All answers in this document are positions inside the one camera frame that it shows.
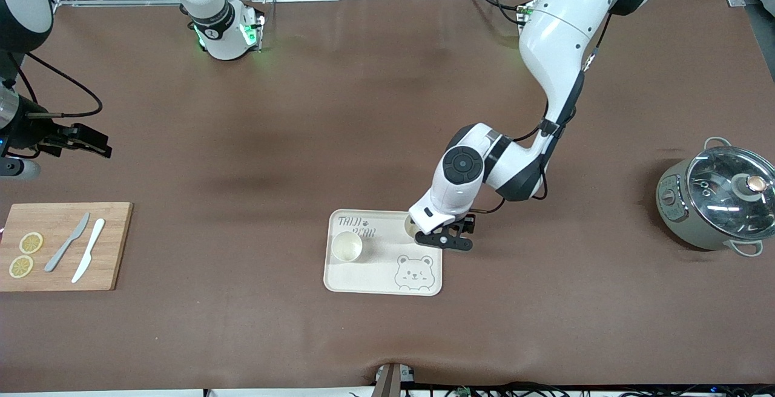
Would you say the white plastic knife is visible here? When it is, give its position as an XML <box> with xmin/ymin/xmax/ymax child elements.
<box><xmin>71</xmin><ymin>218</ymin><xmax>106</xmax><ymax>284</ymax></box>

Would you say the bamboo cutting board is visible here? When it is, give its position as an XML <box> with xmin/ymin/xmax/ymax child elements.
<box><xmin>0</xmin><ymin>202</ymin><xmax>134</xmax><ymax>292</ymax></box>

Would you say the grey plastic knife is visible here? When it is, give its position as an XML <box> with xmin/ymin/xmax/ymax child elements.
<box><xmin>44</xmin><ymin>212</ymin><xmax>91</xmax><ymax>274</ymax></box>

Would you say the metal camera stand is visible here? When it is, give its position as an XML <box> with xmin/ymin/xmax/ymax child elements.
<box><xmin>374</xmin><ymin>363</ymin><xmax>416</xmax><ymax>397</ymax></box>

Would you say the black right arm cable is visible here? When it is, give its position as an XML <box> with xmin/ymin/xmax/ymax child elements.
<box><xmin>0</xmin><ymin>52</ymin><xmax>102</xmax><ymax>118</ymax></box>

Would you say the cream bear print tray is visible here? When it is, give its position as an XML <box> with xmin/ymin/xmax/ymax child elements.
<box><xmin>323</xmin><ymin>209</ymin><xmax>443</xmax><ymax>297</ymax></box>

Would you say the glass pot lid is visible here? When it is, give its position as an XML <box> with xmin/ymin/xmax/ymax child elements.
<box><xmin>686</xmin><ymin>146</ymin><xmax>775</xmax><ymax>241</ymax></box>

